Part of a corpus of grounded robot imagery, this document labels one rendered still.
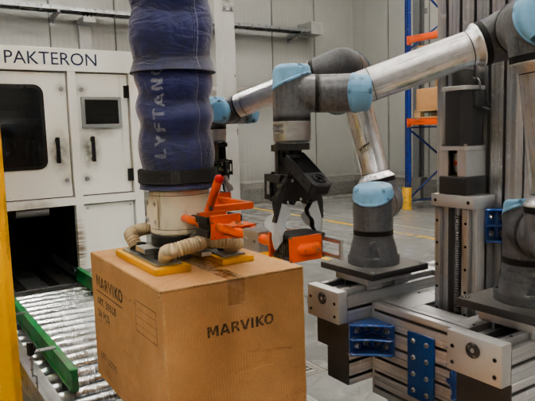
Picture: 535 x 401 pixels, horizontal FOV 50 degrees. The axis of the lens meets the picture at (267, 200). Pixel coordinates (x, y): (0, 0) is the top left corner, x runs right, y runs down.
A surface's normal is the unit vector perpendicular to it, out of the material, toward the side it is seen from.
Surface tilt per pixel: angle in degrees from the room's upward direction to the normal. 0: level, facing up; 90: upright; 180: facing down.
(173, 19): 75
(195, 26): 85
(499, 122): 90
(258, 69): 90
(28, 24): 90
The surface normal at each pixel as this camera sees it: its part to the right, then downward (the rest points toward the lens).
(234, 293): 0.53, 0.07
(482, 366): -0.83, 0.09
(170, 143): -0.08, -0.17
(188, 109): 0.30, -0.22
